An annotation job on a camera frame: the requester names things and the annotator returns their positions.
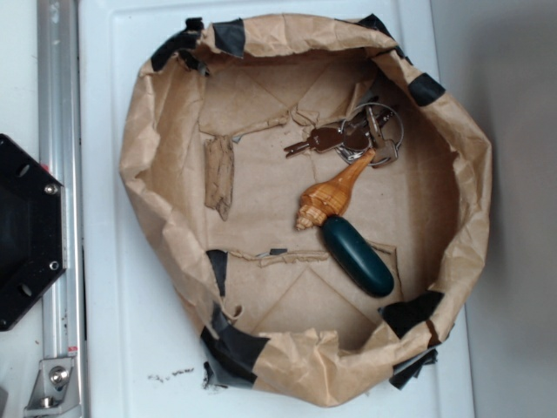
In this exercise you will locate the dark green plastic pickle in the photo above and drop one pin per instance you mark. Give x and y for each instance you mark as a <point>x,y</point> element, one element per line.
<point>356,257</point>

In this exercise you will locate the orange spiral seashell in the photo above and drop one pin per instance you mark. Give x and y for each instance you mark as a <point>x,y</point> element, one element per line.
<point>332,197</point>

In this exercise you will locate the brown paper bag tray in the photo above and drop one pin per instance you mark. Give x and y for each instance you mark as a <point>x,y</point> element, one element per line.
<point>204,167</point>

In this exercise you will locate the silver key bunch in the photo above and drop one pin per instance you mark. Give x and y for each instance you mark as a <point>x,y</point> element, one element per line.
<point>352,137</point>

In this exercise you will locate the white plastic tray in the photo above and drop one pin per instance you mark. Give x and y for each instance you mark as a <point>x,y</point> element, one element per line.
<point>144,357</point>

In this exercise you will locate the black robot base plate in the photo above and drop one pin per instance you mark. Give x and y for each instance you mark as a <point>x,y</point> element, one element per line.
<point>32,241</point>

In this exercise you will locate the aluminium frame rail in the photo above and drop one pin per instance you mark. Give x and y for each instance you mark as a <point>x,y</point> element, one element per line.
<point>64,330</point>

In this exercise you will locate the metal corner bracket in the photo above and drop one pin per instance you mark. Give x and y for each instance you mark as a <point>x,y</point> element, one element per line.
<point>55,391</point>

